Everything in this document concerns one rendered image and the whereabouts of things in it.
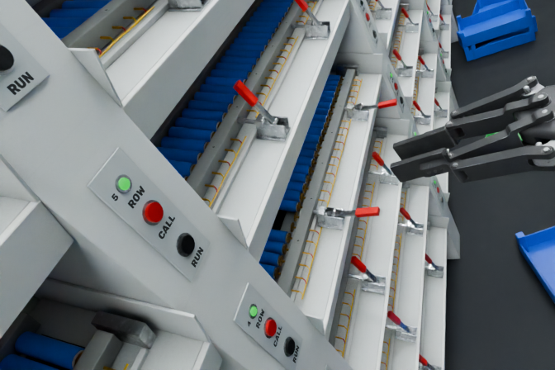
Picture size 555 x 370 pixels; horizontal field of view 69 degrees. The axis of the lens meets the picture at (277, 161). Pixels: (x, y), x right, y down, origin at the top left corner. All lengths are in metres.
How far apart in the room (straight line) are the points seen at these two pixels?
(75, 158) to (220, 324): 0.19
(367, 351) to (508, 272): 0.76
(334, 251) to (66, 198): 0.42
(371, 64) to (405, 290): 0.51
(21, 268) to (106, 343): 0.13
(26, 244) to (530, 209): 1.44
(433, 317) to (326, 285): 0.61
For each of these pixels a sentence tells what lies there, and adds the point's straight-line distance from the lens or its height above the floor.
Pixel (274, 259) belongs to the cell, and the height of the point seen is 0.78.
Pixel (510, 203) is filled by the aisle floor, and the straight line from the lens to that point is 1.57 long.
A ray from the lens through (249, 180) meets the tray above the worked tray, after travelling 0.49.
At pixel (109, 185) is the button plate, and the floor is 1.08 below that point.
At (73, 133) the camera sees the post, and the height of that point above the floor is 1.12.
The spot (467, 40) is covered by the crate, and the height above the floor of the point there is 0.11.
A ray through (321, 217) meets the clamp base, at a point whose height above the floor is 0.76.
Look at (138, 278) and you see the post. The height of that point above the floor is 1.02.
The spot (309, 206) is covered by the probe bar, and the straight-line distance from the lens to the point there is 0.65.
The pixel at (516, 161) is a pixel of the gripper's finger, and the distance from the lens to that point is 0.47.
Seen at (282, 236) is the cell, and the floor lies 0.78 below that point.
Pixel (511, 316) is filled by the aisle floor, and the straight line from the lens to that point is 1.35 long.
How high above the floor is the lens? 1.19
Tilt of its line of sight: 32 degrees down
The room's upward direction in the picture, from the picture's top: 34 degrees counter-clockwise
